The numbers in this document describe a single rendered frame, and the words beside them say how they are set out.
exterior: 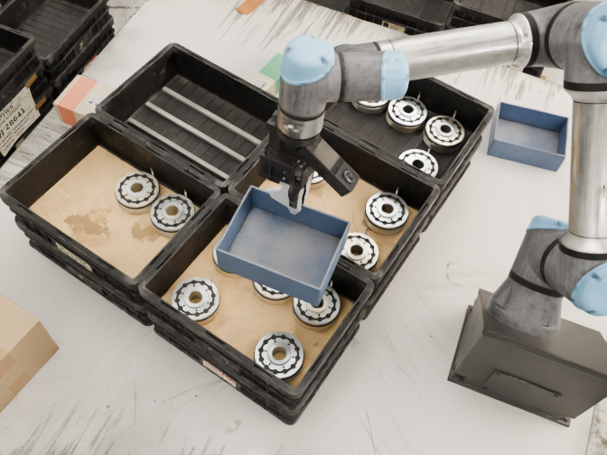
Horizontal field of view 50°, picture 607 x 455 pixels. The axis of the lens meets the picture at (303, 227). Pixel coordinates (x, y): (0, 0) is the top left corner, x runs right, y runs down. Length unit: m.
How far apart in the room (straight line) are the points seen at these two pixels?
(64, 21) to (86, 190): 1.24
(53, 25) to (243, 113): 1.20
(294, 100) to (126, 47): 1.21
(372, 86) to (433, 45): 0.20
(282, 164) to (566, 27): 0.51
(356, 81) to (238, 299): 0.64
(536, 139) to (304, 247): 0.99
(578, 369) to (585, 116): 0.48
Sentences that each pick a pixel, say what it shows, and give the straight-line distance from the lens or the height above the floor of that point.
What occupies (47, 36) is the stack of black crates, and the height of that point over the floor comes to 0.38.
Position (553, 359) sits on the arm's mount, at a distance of 1.35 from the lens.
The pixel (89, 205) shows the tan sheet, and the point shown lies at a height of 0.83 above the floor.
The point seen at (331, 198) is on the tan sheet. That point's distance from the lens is 1.59.
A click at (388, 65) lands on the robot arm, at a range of 1.00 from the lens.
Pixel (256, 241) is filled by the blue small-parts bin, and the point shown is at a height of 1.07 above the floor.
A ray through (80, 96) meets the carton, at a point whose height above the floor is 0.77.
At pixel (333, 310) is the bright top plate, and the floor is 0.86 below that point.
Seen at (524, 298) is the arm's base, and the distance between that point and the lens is 1.38.
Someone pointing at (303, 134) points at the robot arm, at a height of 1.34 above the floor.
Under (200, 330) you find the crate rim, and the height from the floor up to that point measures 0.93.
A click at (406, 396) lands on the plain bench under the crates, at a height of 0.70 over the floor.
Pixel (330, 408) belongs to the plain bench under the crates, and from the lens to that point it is 1.50.
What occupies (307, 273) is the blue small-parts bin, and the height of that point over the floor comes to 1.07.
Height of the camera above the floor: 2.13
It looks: 58 degrees down
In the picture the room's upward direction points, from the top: 6 degrees clockwise
